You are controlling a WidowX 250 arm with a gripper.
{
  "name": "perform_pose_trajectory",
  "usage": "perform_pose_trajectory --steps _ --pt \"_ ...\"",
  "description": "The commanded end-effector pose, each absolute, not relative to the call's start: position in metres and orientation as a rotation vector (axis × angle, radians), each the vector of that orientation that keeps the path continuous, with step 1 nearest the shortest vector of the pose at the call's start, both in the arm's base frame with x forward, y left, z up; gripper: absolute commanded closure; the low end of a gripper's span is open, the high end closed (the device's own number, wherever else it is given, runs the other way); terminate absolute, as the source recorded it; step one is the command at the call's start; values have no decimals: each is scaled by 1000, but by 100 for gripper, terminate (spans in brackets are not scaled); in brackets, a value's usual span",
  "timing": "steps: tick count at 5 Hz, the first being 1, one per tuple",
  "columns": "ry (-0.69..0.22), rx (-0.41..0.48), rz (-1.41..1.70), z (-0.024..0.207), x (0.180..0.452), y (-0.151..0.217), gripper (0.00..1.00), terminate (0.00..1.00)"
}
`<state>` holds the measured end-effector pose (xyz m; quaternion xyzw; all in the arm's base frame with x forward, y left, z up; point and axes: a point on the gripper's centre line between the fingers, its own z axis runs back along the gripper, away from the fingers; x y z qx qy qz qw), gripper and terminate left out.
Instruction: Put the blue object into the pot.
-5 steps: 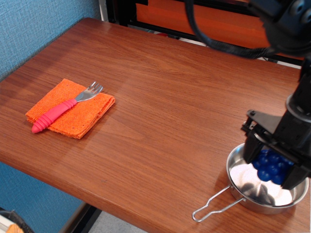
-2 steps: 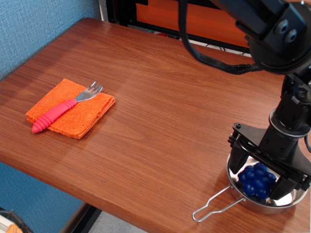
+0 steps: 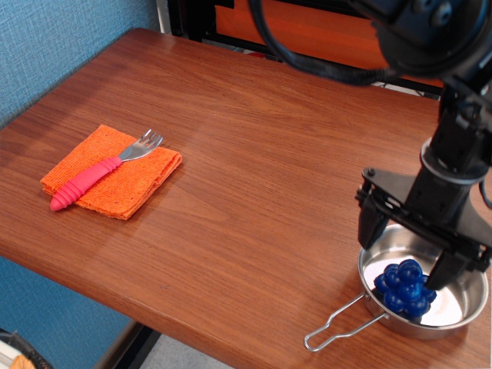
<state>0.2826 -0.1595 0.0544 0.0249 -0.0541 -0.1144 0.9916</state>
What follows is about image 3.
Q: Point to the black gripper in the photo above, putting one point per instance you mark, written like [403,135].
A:
[436,205]

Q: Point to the blue toy grape cluster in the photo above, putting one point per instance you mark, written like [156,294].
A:
[403,291]

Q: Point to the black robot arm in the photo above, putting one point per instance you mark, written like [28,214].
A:
[449,41]

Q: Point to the stainless steel pot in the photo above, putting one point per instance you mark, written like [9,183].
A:
[456,305]

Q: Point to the orange object bottom corner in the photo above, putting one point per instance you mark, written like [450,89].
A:
[21,362]

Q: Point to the orange folded cloth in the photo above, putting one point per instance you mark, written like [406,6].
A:
[121,193]

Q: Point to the orange panel black frame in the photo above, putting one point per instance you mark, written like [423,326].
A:
[327,30]

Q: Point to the pink handled fork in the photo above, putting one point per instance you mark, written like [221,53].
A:
[73,189]

